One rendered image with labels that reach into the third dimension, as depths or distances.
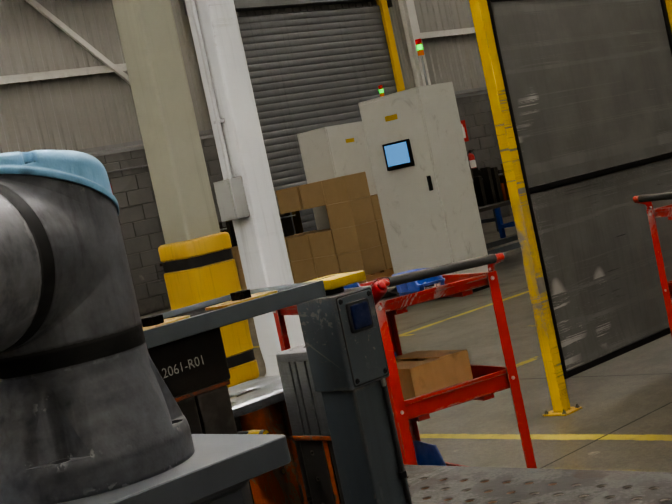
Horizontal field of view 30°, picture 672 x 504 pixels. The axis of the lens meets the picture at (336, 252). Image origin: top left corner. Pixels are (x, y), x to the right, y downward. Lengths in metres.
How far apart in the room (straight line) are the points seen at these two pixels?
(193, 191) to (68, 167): 7.95
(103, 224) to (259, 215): 4.73
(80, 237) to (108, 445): 0.14
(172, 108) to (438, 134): 3.71
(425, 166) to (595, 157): 5.45
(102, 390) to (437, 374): 3.05
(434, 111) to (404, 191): 0.82
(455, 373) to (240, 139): 2.05
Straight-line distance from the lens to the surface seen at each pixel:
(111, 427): 0.86
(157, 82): 8.80
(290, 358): 1.69
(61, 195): 0.86
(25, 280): 0.81
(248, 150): 5.62
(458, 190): 11.94
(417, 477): 2.39
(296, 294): 1.37
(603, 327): 6.37
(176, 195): 8.76
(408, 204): 12.01
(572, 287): 6.19
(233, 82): 5.64
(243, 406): 1.71
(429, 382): 3.85
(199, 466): 0.86
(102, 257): 0.87
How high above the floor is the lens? 1.27
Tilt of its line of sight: 3 degrees down
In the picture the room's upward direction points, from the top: 12 degrees counter-clockwise
